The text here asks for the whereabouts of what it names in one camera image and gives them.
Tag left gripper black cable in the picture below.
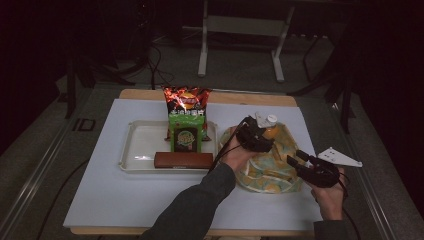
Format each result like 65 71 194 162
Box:
208 119 249 173

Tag orange juice bottle white cap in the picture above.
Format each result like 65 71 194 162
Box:
262 114 280 140

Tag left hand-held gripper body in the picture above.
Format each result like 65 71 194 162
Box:
235 111 275 154

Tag person's right hand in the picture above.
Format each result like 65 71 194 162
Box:
311 166 348 221

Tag white desk frame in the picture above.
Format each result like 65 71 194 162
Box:
197 0 296 84

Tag black floor cable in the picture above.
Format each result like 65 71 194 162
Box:
36 159 90 240

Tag metal floor rail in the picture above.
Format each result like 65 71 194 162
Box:
329 101 399 240
0 116 81 240

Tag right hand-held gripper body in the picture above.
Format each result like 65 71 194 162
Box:
296 146 364 188

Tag white table mat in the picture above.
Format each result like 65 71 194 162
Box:
63 98 323 231

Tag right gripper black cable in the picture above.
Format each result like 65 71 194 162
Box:
338 171 363 240

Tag black metal stand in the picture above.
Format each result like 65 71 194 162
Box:
64 49 138 119
288 33 356 134

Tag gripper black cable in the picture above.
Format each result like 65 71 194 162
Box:
338 171 363 240
208 119 249 173

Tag black floor cables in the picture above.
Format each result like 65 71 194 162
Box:
146 43 176 91

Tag brown box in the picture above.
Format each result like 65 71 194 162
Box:
154 151 214 170

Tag floral shopping bag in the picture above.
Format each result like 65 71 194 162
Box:
219 121 306 194

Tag green drink carton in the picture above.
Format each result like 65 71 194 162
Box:
168 113 206 154

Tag white plastic tray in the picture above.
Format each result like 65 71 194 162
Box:
118 119 221 174

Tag person's left hand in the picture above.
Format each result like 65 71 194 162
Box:
221 128 258 173

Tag red chips bag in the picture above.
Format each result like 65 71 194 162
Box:
162 86 213 141

